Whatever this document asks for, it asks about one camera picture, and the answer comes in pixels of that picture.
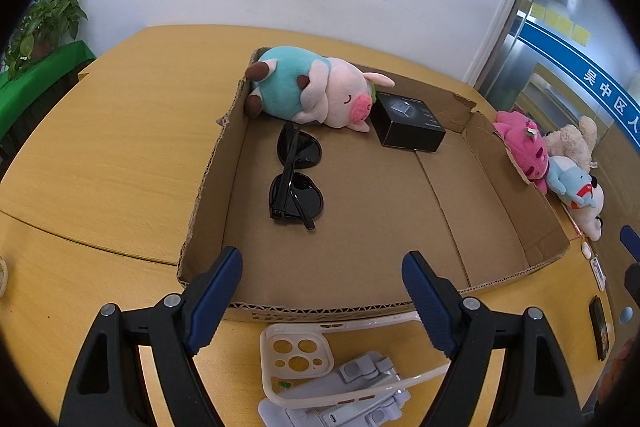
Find beige teddy plush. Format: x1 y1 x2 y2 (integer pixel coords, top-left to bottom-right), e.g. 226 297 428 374
544 116 598 172

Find pink plush toy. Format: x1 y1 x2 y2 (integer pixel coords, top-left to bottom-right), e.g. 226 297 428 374
494 110 549 194

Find green potted plant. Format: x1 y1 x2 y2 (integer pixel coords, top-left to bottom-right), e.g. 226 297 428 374
1 0 88 80

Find dark phone at edge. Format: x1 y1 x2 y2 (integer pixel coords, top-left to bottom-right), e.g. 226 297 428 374
589 296 610 361

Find pig plush teal body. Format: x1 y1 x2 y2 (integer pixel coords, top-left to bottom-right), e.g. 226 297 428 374
244 46 395 133

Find light blue plush toy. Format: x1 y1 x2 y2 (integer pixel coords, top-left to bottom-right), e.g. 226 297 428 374
546 155 597 209

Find green cloth table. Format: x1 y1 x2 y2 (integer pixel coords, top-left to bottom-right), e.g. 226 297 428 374
0 40 98 143

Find white folding phone stand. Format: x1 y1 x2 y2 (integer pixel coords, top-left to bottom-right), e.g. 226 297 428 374
258 351 411 427

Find small black box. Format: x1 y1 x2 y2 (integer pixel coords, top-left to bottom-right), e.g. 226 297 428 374
369 91 446 153

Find black sunglasses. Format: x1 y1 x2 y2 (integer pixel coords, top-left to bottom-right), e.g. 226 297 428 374
269 121 324 231

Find white phone case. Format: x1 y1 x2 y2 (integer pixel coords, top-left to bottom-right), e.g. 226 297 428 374
260 311 449 404

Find cardboard box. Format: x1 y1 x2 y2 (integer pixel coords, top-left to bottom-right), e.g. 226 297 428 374
177 76 570 322

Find white plush toy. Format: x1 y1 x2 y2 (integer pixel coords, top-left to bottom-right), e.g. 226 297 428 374
568 176 604 242

